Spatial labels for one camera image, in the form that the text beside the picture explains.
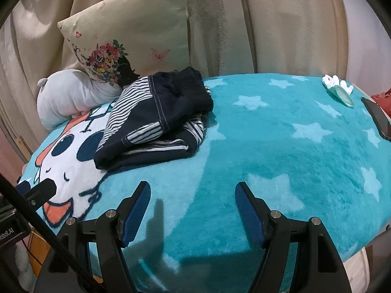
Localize black cable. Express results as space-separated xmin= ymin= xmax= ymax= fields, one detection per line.
xmin=0 ymin=174 xmax=95 ymax=293

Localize grey plush toy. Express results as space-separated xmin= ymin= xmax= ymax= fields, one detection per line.
xmin=37 ymin=69 xmax=123 ymax=130

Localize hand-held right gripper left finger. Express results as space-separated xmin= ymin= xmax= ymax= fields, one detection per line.
xmin=33 ymin=181 xmax=152 ymax=293

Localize white fluffy cushion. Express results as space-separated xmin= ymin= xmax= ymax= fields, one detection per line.
xmin=14 ymin=244 xmax=38 ymax=291

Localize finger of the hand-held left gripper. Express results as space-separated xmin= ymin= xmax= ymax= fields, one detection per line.
xmin=18 ymin=178 xmax=58 ymax=210

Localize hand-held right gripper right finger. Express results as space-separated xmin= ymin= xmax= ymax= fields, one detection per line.
xmin=235 ymin=181 xmax=350 ymax=293

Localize orange box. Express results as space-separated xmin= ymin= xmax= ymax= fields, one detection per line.
xmin=29 ymin=226 xmax=57 ymax=278

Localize red cloth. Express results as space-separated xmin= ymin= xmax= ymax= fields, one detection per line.
xmin=371 ymin=88 xmax=391 ymax=119

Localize black smartphone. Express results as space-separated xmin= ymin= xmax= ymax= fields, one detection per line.
xmin=361 ymin=97 xmax=391 ymax=141

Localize teal printed cartoon blanket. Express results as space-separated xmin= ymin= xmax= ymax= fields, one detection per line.
xmin=17 ymin=73 xmax=391 ymax=293

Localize beige curtain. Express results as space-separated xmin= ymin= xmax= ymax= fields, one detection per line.
xmin=0 ymin=0 xmax=376 ymax=159

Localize cream floral print pillow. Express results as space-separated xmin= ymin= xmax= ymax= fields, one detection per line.
xmin=57 ymin=0 xmax=191 ymax=87

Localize striped navy pants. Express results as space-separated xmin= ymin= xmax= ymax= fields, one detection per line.
xmin=94 ymin=66 xmax=214 ymax=171

